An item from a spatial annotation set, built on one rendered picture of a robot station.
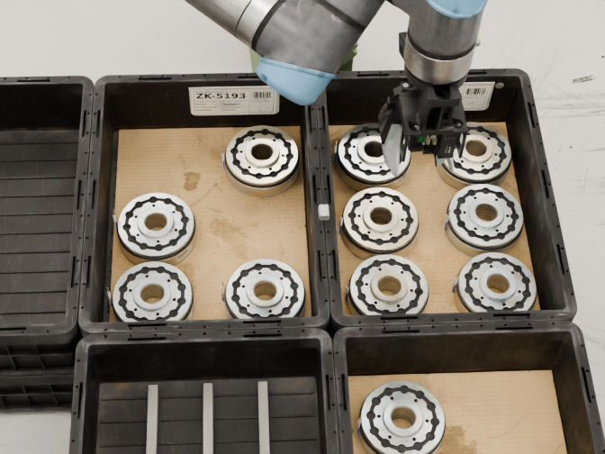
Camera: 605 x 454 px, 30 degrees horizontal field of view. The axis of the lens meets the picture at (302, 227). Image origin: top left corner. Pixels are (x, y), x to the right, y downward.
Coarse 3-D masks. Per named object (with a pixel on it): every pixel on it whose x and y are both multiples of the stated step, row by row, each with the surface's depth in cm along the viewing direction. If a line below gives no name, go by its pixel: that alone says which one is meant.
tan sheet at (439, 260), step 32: (416, 160) 160; (352, 192) 157; (416, 192) 157; (448, 192) 158; (512, 192) 158; (384, 224) 154; (352, 256) 151; (416, 256) 152; (448, 256) 152; (512, 256) 152; (448, 288) 149
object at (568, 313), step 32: (320, 96) 153; (320, 128) 151; (320, 160) 148; (544, 160) 149; (544, 192) 146; (352, 320) 135; (384, 320) 135; (416, 320) 135; (448, 320) 135; (480, 320) 137; (512, 320) 135; (544, 320) 135
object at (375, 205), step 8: (368, 208) 151; (376, 208) 152; (384, 208) 152; (392, 208) 151; (368, 216) 150; (392, 216) 151; (368, 224) 150; (376, 224) 150; (392, 224) 150; (384, 232) 150
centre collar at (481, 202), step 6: (480, 198) 153; (486, 198) 153; (474, 204) 152; (480, 204) 152; (486, 204) 153; (492, 204) 152; (498, 204) 152; (468, 210) 152; (474, 210) 152; (498, 210) 152; (468, 216) 152; (474, 216) 151; (498, 216) 151; (474, 222) 151; (480, 222) 150; (486, 222) 150; (492, 222) 150; (498, 222) 151; (486, 228) 150; (492, 228) 151
